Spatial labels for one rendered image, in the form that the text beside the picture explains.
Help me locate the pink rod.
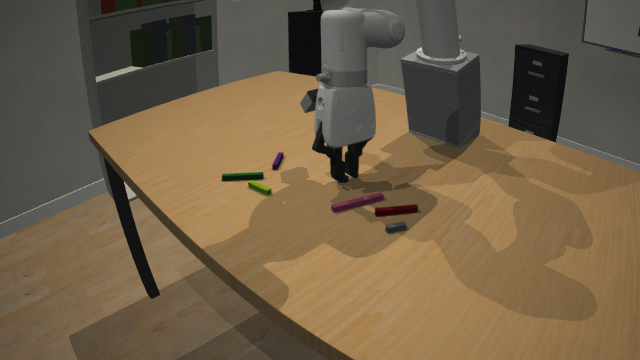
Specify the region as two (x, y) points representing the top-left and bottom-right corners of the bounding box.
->
(331, 192), (384, 213)

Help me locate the lime green rod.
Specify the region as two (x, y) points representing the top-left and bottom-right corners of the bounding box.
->
(248, 180), (272, 196)

